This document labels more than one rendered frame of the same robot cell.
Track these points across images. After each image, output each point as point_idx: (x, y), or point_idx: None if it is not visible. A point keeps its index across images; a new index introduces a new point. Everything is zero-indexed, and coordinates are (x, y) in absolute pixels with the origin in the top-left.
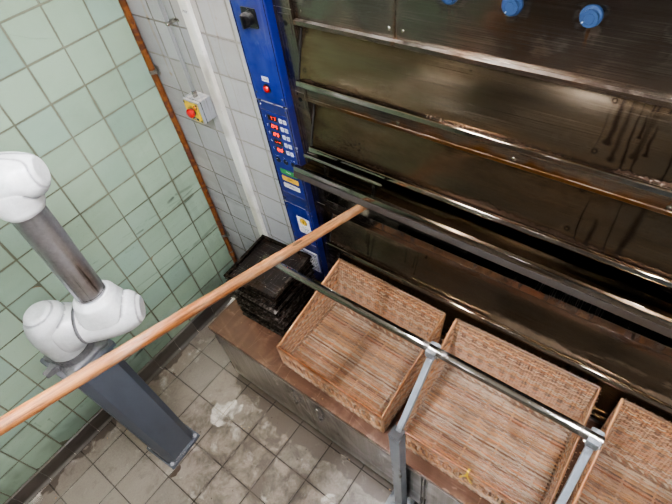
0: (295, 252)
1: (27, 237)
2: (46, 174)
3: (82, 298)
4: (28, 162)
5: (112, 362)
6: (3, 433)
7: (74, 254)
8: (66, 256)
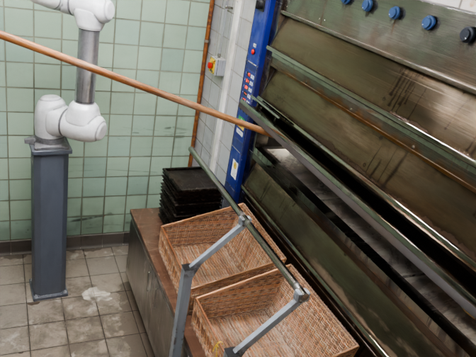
0: (200, 110)
1: (79, 41)
2: (111, 14)
3: (78, 98)
4: (108, 1)
5: (74, 61)
6: (14, 42)
7: None
8: None
